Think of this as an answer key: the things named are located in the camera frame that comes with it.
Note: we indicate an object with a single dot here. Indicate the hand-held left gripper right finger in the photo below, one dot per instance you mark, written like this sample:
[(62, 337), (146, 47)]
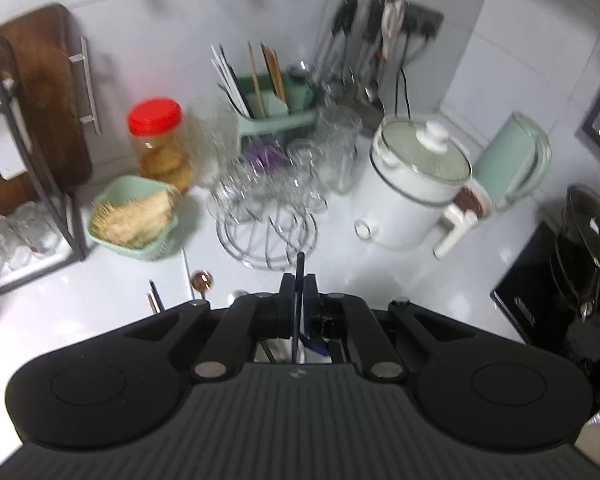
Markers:
[(310, 295)]

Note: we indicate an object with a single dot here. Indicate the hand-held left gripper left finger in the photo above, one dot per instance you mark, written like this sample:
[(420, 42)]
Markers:
[(291, 295)]

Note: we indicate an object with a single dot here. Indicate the dark brown chopstick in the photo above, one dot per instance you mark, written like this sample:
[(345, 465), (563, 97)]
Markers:
[(300, 265)]

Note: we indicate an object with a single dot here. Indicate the small copper spoon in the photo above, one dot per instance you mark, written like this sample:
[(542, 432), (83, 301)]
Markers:
[(201, 281)]

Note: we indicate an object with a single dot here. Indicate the white chopstick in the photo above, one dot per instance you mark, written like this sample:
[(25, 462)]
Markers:
[(185, 272)]

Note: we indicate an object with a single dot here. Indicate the thin black chopstick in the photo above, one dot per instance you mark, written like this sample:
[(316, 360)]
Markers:
[(156, 295)]

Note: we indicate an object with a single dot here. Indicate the light wooden chopstick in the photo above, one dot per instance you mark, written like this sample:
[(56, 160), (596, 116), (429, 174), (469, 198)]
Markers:
[(151, 305)]

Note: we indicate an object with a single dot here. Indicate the cluster of small clear glasses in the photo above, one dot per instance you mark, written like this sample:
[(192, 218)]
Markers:
[(300, 160)]

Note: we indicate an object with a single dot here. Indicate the white electric cooker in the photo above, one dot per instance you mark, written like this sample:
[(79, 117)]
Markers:
[(405, 195)]

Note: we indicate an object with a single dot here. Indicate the purple scrubber ball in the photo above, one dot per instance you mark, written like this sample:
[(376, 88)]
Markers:
[(265, 155)]

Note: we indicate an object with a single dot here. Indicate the textured glass mug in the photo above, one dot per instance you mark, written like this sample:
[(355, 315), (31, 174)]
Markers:
[(217, 145), (337, 150)]

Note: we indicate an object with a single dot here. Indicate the green plastic basket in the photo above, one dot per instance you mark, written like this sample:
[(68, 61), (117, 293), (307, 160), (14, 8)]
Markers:
[(130, 255)]

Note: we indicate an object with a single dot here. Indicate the enoki mushroom bundle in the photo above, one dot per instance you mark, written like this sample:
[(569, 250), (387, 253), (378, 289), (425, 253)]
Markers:
[(135, 220)]

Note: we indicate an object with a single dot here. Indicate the bundle of assorted chopsticks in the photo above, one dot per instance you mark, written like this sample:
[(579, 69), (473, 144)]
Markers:
[(254, 80)]

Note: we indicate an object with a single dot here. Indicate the black induction cooktop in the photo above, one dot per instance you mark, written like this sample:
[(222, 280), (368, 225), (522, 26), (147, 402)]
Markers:
[(530, 280)]

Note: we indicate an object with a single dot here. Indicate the black metal dish rack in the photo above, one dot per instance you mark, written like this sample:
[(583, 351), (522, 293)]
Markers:
[(75, 240)]

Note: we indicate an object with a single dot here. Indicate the small silver ladle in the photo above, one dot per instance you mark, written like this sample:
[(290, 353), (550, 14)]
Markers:
[(298, 70)]

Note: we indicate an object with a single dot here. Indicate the pale green kettle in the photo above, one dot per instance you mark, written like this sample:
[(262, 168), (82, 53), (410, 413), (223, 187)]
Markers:
[(505, 160)]

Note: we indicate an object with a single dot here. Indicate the white drip tray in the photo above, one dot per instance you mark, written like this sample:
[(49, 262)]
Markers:
[(30, 281)]

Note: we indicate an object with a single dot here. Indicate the row of upturned clear glasses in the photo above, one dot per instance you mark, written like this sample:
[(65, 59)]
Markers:
[(25, 230)]

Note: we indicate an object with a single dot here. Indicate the dark pot with glass lid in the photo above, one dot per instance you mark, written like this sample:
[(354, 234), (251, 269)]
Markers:
[(585, 220)]

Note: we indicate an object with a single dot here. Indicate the white plastic container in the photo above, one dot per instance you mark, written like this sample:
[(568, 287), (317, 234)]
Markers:
[(5, 145)]

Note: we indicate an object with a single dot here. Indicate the brown wooden cutting board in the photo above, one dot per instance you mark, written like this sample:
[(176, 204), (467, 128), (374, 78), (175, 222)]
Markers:
[(40, 85)]

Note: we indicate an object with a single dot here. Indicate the black wall power socket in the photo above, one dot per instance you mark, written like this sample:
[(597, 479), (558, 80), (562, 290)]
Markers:
[(425, 22)]

